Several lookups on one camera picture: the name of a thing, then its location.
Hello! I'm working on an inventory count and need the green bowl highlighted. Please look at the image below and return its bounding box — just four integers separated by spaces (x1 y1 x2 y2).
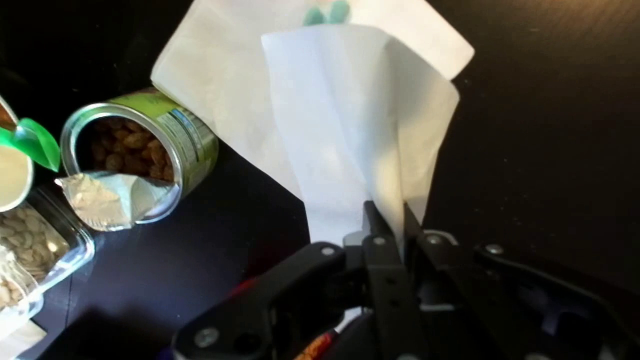
0 96 35 215

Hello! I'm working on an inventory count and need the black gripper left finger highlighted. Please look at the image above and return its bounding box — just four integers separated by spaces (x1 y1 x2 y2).
169 198 427 360

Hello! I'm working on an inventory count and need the clear plastic nut container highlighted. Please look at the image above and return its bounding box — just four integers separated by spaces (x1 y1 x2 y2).
0 185 95 316

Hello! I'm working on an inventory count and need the white paper tissue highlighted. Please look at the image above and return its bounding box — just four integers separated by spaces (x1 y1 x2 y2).
150 0 475 201
259 24 461 250

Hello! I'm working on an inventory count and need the white flat napkin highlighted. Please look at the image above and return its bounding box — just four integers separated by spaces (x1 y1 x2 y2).
0 317 48 360

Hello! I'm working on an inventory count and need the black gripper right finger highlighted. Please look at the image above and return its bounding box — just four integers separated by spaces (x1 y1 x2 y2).
401 201 640 360

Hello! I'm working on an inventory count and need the green plastic spoon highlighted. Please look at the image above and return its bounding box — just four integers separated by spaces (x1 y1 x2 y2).
0 115 64 173

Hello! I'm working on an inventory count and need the open green tin can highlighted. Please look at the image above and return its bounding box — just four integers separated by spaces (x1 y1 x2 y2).
54 87 219 234

